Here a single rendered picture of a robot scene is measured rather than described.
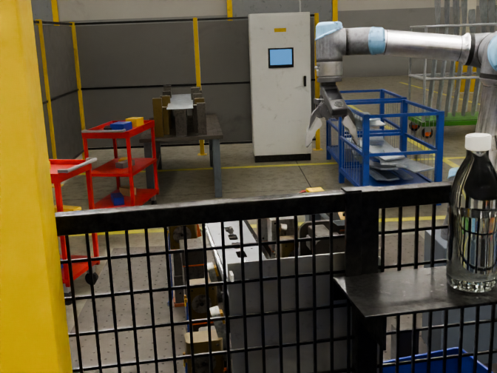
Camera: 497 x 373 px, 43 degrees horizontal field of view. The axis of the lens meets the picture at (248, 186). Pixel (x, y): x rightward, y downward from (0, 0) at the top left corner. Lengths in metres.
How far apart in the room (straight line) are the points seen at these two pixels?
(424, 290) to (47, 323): 0.47
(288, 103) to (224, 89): 1.20
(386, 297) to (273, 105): 7.91
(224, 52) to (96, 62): 1.86
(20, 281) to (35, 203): 0.09
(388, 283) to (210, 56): 8.65
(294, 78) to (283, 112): 0.47
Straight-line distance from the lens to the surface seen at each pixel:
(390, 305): 0.82
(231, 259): 2.22
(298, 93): 8.72
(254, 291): 0.91
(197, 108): 6.89
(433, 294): 0.86
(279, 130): 8.75
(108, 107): 9.64
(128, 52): 9.53
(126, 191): 6.50
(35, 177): 0.72
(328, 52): 1.83
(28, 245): 0.74
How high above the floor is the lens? 1.77
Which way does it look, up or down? 14 degrees down
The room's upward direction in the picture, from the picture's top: 2 degrees counter-clockwise
